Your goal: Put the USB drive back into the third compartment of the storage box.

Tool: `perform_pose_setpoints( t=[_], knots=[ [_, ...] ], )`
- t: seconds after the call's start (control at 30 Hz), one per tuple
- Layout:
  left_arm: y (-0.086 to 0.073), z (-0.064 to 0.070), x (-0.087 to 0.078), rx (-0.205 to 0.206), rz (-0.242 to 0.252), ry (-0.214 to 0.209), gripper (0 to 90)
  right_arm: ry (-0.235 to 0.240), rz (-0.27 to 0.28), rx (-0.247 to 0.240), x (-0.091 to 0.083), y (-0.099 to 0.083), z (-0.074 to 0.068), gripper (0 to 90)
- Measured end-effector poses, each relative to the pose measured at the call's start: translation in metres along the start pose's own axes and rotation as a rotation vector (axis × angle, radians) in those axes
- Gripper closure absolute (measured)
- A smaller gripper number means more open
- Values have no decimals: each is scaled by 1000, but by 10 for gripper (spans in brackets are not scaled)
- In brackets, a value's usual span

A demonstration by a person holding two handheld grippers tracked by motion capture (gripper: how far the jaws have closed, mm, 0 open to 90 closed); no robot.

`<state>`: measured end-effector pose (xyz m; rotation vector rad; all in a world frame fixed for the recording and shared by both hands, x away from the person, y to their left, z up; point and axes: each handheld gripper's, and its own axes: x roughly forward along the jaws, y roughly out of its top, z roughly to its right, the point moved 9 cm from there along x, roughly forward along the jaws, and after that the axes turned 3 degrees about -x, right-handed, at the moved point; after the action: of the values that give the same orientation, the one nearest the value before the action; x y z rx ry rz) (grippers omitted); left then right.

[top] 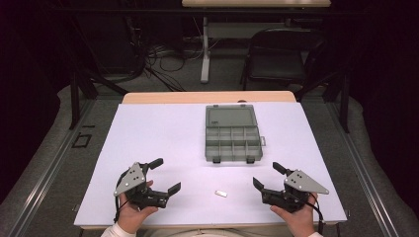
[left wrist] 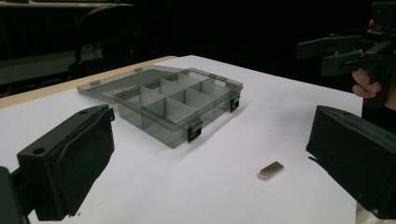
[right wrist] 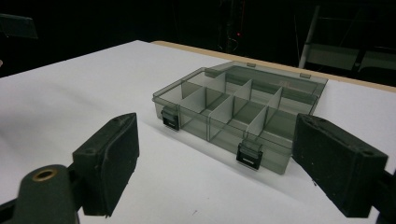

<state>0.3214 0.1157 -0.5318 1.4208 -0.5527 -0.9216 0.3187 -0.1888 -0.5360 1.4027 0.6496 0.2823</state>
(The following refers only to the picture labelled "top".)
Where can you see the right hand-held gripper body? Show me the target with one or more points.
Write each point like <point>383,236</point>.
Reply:
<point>303,183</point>

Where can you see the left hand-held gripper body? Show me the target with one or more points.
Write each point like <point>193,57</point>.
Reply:
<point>131,180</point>

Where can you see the person's left hand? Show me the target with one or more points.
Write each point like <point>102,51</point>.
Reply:
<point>131,215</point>

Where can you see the person's right hand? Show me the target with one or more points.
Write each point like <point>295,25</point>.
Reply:
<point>298,220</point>

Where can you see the white table mat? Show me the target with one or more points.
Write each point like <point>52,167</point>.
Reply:
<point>158,138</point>

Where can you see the small white flat piece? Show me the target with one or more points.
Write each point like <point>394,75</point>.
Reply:
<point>221,193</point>

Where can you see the person's white-clothed body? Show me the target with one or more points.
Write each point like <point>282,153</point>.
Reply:
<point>201,233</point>

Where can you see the grey plastic organizer box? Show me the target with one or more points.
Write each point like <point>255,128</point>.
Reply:
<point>232,135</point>

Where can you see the black metal stand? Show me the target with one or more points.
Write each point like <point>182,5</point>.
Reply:
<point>342,98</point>
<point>76,98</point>

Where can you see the black chair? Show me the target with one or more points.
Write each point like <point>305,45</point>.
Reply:
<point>280,61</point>

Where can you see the white-legged background desk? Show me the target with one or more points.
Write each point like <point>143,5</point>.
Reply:
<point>230,4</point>

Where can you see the metal floor rail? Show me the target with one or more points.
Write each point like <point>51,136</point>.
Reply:
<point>362,171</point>
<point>46,171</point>

